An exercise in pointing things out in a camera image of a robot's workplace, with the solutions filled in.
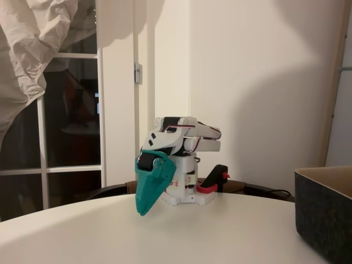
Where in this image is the dark grey felt basket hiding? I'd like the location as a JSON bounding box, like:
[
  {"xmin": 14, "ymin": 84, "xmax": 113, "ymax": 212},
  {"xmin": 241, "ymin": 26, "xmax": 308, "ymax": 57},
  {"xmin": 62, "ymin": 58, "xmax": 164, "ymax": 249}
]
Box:
[{"xmin": 294, "ymin": 165, "xmax": 352, "ymax": 264}]

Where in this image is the dark brown chair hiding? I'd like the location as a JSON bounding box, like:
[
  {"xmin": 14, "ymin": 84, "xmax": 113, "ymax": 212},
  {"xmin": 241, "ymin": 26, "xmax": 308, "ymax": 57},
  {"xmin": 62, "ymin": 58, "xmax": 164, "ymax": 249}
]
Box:
[{"xmin": 87, "ymin": 178, "xmax": 295, "ymax": 204}]

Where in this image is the white glazed door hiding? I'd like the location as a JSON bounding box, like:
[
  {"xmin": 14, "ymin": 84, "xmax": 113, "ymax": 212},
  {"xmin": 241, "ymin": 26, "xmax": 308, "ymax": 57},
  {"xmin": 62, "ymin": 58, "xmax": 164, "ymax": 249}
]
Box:
[{"xmin": 0, "ymin": 27, "xmax": 107, "ymax": 222}]

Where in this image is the black clamp with red pad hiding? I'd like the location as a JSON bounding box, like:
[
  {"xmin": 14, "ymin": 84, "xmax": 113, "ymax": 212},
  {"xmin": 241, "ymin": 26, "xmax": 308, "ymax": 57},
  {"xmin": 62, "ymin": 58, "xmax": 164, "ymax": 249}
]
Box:
[{"xmin": 196, "ymin": 164, "xmax": 230, "ymax": 195}]

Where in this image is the metal door hinge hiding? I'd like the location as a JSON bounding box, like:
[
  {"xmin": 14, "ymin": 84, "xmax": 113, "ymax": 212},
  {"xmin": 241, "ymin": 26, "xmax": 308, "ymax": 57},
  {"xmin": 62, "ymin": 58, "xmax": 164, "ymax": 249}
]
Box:
[{"xmin": 134, "ymin": 62, "xmax": 144, "ymax": 85}]

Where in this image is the beige crumpled curtain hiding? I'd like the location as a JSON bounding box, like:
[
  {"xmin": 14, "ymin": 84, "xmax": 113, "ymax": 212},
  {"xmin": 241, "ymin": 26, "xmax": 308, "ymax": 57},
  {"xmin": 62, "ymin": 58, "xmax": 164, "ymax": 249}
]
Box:
[{"xmin": 0, "ymin": 0, "xmax": 97, "ymax": 141}]

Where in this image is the red white black servo cable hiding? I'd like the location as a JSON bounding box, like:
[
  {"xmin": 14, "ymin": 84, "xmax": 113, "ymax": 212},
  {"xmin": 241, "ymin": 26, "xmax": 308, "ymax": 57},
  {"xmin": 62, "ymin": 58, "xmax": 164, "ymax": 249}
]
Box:
[
  {"xmin": 162, "ymin": 123, "xmax": 200, "ymax": 134},
  {"xmin": 182, "ymin": 135, "xmax": 205, "ymax": 154}
]

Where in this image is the white door frame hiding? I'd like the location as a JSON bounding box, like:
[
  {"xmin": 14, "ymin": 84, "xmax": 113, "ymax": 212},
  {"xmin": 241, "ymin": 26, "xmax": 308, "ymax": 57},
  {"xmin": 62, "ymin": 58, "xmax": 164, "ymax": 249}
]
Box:
[{"xmin": 103, "ymin": 0, "xmax": 156, "ymax": 190}]

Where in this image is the black power cable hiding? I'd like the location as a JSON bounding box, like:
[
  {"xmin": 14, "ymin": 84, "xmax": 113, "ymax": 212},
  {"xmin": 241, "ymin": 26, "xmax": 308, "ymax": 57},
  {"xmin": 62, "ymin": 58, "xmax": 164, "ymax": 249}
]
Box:
[{"xmin": 232, "ymin": 188, "xmax": 293, "ymax": 196}]

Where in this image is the light wooden shelf post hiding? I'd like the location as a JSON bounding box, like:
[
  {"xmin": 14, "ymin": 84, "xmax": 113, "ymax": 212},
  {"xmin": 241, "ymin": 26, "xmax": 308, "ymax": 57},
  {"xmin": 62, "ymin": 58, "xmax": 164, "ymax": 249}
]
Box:
[{"xmin": 317, "ymin": 0, "xmax": 351, "ymax": 167}]

